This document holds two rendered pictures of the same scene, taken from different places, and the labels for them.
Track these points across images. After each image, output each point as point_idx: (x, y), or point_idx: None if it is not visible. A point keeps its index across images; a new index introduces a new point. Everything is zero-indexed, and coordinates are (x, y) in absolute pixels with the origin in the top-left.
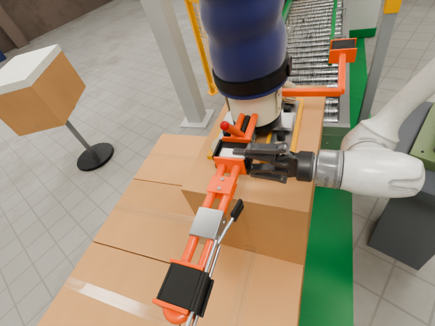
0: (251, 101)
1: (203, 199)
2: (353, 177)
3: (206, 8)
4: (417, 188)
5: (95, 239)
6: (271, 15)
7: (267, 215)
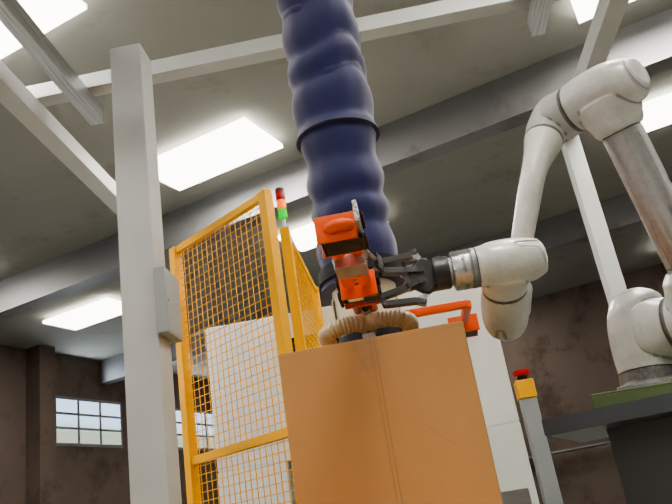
0: None
1: (314, 364)
2: (484, 248)
3: (324, 202)
4: (539, 246)
5: None
6: (381, 205)
7: (413, 356)
